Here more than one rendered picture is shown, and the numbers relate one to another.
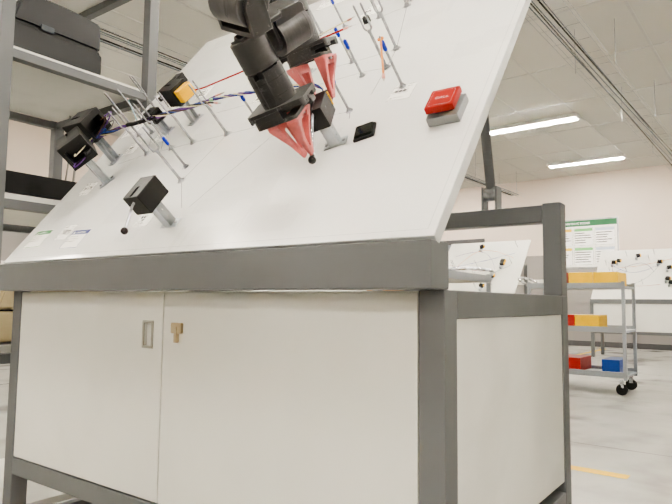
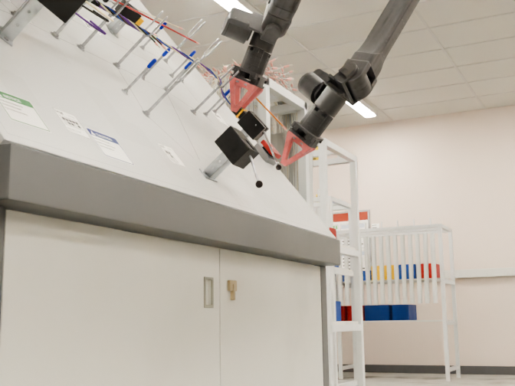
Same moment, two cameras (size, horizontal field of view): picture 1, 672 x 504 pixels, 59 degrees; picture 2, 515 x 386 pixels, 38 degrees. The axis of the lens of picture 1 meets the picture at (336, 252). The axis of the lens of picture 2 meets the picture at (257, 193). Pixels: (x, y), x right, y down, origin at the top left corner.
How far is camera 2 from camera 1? 2.17 m
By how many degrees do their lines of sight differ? 101
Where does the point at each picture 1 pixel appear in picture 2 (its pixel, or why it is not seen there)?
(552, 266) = not seen: hidden behind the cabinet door
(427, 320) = (323, 282)
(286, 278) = (306, 251)
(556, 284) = not seen: hidden behind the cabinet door
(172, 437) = not seen: outside the picture
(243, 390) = (268, 336)
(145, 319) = (205, 276)
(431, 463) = (326, 358)
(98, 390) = (159, 369)
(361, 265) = (326, 249)
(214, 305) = (252, 266)
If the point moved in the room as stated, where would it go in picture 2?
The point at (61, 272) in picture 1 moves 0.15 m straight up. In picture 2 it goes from (151, 201) to (152, 103)
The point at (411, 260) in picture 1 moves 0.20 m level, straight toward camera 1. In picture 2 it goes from (336, 250) to (414, 249)
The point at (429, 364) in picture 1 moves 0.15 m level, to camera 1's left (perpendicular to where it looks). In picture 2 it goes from (324, 305) to (342, 304)
